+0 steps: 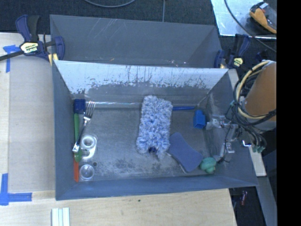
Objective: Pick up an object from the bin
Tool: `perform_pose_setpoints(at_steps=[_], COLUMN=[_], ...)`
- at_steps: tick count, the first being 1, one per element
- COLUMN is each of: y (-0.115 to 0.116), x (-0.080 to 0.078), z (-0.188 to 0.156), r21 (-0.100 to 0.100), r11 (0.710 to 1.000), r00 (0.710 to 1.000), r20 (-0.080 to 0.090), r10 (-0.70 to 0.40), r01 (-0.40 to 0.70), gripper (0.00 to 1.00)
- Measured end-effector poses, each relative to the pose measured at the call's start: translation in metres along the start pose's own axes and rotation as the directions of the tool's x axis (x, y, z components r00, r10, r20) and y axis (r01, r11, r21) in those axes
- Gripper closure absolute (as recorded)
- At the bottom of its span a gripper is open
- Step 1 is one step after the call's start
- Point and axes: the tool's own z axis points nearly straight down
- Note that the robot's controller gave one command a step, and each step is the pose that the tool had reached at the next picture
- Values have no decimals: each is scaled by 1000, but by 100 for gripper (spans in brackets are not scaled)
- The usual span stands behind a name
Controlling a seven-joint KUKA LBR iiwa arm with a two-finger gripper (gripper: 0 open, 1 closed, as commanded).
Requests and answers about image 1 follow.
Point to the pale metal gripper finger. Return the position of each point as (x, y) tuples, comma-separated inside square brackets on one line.
[(229, 148), (217, 123)]

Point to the blue plastic block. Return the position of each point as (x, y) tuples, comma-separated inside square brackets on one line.
[(199, 119)]

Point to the green toy animal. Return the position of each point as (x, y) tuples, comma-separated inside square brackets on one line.
[(208, 165)]

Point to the blue thin rod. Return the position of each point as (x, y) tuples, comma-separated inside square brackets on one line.
[(183, 108)]

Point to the blue sponge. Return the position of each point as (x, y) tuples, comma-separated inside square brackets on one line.
[(184, 153)]

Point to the blue and white fluffy duster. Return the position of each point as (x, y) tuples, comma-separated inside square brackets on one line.
[(154, 123)]

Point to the grey metal bin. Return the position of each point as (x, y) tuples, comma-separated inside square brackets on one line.
[(122, 43)]

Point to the silver metal fork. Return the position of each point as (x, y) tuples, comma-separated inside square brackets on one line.
[(87, 116)]

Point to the clear plastic cup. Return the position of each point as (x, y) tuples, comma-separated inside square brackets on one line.
[(86, 172)]

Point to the black cylinder on white bracket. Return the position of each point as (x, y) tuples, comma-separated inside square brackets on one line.
[(247, 144)]

